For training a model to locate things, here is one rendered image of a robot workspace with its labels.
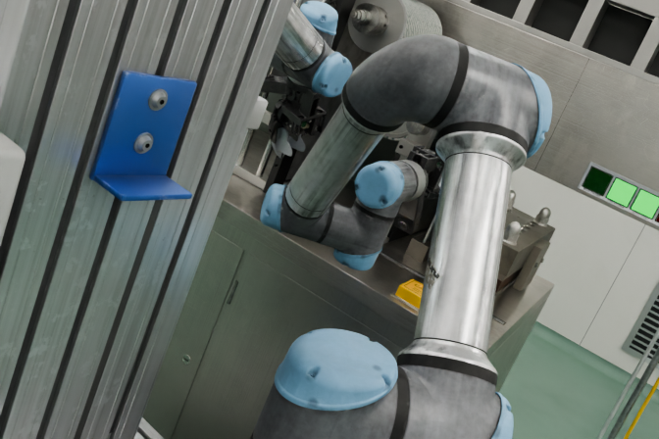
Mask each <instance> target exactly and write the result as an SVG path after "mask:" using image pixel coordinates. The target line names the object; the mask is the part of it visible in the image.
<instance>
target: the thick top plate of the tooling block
mask: <svg viewBox="0 0 659 439"><path fill-rule="evenodd" d="M512 208H513V209H512V210H509V209H507V214H506V220H505V227H504V230H505V229H507V227H508V225H509V224H510V223H511V222H513V221H516V222H518V223H519V224H520V226H521V231H520V233H519V235H520V236H519V238H518V240H517V242H516V243H517V245H511V244H508V243H506V242H504V241H503V242H502V249H501V256H500V263H499V271H498V273H500V274H502V275H504V276H505V277H506V276H508V275H509V274H510V273H512V272H513V271H515V270H516V269H517V268H519V267H521V266H522V265H523V264H524V263H525V262H526V260H527V258H528V256H529V254H530V252H531V250H532V247H533V245H535V244H536V243H538V242H539V241H541V240H542V239H544V240H546V241H548V242H549V241H550V239H551V237H552V235H553V233H554V231H555V229H556V228H555V227H553V226H551V225H549V224H547V227H543V226H541V225H538V224H537V223H535V222H534V221H533V220H534V219H535V218H534V217H532V216H530V215H528V214H526V213H524V212H522V211H520V210H518V209H516V208H514V207H512Z"/></svg>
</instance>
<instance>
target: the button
mask: <svg viewBox="0 0 659 439"><path fill-rule="evenodd" d="M423 286H424V284H422V283H420V282H418V281H417V280H415V279H411V280H409V281H407V282H405V283H403V284H401V285H399V287H398V289H397V292H396V294H395V295H396V296H398V297H400V298H401V299H403V300H405V301H406V302H408V303H410V304H411V305H413V306H415V307H417V308H418V309H419V308H420V303H421V297H422V292H423Z"/></svg>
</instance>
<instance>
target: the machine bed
mask: <svg viewBox="0 0 659 439"><path fill-rule="evenodd" d="M269 139H270V135H269V134H267V133H266V132H264V131H262V130H260V129H256V130H255V132H254V135H253V138H252V140H251V143H250V146H249V149H248V151H247V154H246V157H245V159H244V162H243V163H244V164H245V165H247V166H249V167H251V168H253V169H254V170H256V171H257V170H258V168H259V165H260V163H261V160H262V157H263V155H264V152H265V150H266V147H267V144H268V142H269ZM276 156H277V154H276V152H275V150H274V149H273V152H272V154H271V157H270V159H269V161H268V164H267V166H266V169H265V172H264V175H266V176H267V177H269V174H270V172H271V169H272V167H273V164H274V161H275V159H276ZM265 196H266V193H264V192H263V190H262V189H260V188H258V187H256V186H255V185H253V184H251V183H249V182H248V181H246V180H244V179H243V178H241V177H239V176H237V175H236V174H234V173H233V174H232V175H231V178H230V181H229V183H228V188H227V190H226V193H225V196H224V199H223V201H222V204H221V206H220V208H219V211H218V214H217V216H218V217H219V218H221V219H222V220H225V221H226V222H228V223H230V224H231V225H233V226H234V227H236V228H238V229H239V230H241V231H243V232H244V233H246V234H248V235H249V236H251V237H252V238H254V239H256V240H257V241H259V242H261V243H262V244H264V245H266V246H267V247H269V248H270V249H272V250H274V251H275V252H277V253H279V254H280V255H282V256H283V257H285V258H287V259H288V260H290V261H292V262H293V263H295V264H297V265H298V266H300V267H301V268H304V269H305V270H307V271H309V272H310V273H312V274H314V275H315V276H316V277H318V278H319V279H321V280H322V281H324V282H326V283H327V284H329V285H330V286H332V287H334V288H335V289H337V290H339V291H340V292H342V293H344V294H345V295H347V296H348V297H350V298H352V299H353V300H355V301H357V302H358V303H360V304H362V305H363V306H365V307H366V308H368V309H370V310H371V311H373V312H375V313H376V314H378V315H379V316H381V317H383V318H385V319H387V320H388V321H390V322H392V323H393V324H395V325H396V326H398V327H400V328H401V329H403V330H405V331H406V332H408V333H410V334H411V335H413V336H415V331H416V325H417V319H418V313H419V312H418V311H416V310H415V309H413V308H411V307H410V306H408V305H406V304H405V303H403V302H401V301H400V300H398V299H396V298H395V297H393V296H391V295H390V294H391V293H393V292H395V291H396V290H397V289H398V287H399V285H401V284H403V283H405V282H407V281H409V280H411V279H415V280H417V281H418V282H420V283H422V284H424V279H422V278H420V277H418V276H417V275H415V274H414V273H412V272H411V271H409V270H407V269H405V268H403V267H401V266H400V265H398V264H396V263H394V262H393V261H391V260H389V259H387V258H386V257H384V256H382V255H380V254H379V255H378V257H377V259H376V261H375V263H374V265H373V266H372V267H371V268H370V269H368V270H356V269H352V268H349V267H348V266H345V265H343V264H341V263H340V262H339V261H338V260H337V259H336V258H335V257H334V255H333V251H334V248H332V247H329V246H326V245H323V244H320V243H317V242H314V241H311V240H308V239H305V238H302V237H298V236H295V235H292V234H289V233H286V232H279V231H278V230H276V229H274V228H271V227H268V226H265V225H263V224H262V223H261V220H260V214H261V209H262V205H263V201H264V199H265ZM356 197H357V196H356V193H355V180H353V179H350V180H349V181H348V182H347V184H346V185H345V186H344V188H343V189H342V190H341V191H340V193H339V194H338V195H337V197H336V198H335V199H334V200H333V201H334V203H337V204H340V205H343V206H346V207H349V208H352V206H353V204H354V202H355V199H356ZM428 230H429V229H428V228H427V229H425V230H422V231H419V232H416V233H413V234H412V235H407V236H404V237H402V238H399V239H396V240H393V241H390V242H387V243H385V244H383V245H382V246H383V247H382V250H381V251H382V252H384V253H386V254H388V255H389V256H390V257H392V258H394V259H395V260H397V261H399V262H401V263H402V264H404V265H406V266H408V267H409V268H412V269H414V270H415V271H417V272H419V273H421V274H422V275H425V274H426V268H427V263H428V261H425V262H423V263H420V262H418V261H417V260H415V259H413V258H411V257H410V256H408V255H406V254H405V252H406V250H407V248H408V246H409V244H410V241H411V239H412V238H414V237H416V236H419V235H422V234H425V233H427V232H428ZM514 284H515V282H514V283H513V284H512V285H511V286H509V287H508V288H507V289H505V290H504V291H503V292H501V293H500V294H499V295H498V296H496V297H495V298H494V305H493V313H492V314H493V315H494V316H496V317H498V318H500V319H502V320H503V321H505V322H506V323H505V324H504V325H503V324H501V323H499V322H497V321H496V320H494V319H492V320H491V327H490V333H489V340H488V348H487V358H489V357H490V356H491V355H492V354H493V353H494V352H495V351H496V350H497V349H498V348H499V347H500V346H501V345H502V344H503V343H504V342H505V340H506V339H507V338H508V337H509V336H510V335H511V334H512V333H513V332H514V331H515V330H516V329H517V328H518V327H519V326H520V325H521V324H522V323H523V322H524V321H525V320H526V319H527V318H528V317H529V316H530V315H531V314H532V313H533V312H534V311H535V310H536V309H537V308H538V307H539V306H540V305H541V304H542V303H543V302H544V301H545V300H546V299H547V298H548V297H549V295H550V293H551V291H552V289H553V287H554V284H553V283H551V282H550V281H548V280H546V279H544V278H542V277H540V276H538V275H536V274H535V275H534V277H533V279H532V282H531V283H530V284H529V285H528V286H527V287H525V288H524V289H523V290H522V291H519V290H518V289H516V288H514V287H513V286H514Z"/></svg>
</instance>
